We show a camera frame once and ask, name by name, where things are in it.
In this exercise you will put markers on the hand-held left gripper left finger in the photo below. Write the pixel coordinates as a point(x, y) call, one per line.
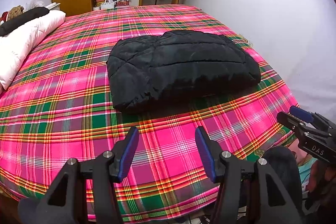
point(128, 153)

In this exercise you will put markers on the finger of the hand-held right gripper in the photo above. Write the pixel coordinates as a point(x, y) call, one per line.
point(302, 113)
point(294, 124)

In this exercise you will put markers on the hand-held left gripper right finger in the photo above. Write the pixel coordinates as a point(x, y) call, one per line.
point(206, 153)

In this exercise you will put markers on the black puffer jacket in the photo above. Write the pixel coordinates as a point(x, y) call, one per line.
point(183, 69)

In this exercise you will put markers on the person's right hand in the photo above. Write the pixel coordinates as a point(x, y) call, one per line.
point(321, 176)

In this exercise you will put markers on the person's right leg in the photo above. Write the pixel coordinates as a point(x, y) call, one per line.
point(283, 169)

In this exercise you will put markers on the pink plaid bed sheet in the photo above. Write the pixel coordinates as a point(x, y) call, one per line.
point(65, 98)

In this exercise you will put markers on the white tote bag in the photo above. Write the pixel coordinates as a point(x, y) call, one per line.
point(107, 5)

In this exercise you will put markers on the white folded quilt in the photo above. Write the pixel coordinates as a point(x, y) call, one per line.
point(26, 40)

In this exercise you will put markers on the black pillow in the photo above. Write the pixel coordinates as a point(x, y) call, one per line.
point(23, 19)

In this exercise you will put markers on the brown teddy bear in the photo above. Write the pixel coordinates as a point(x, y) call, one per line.
point(15, 12)

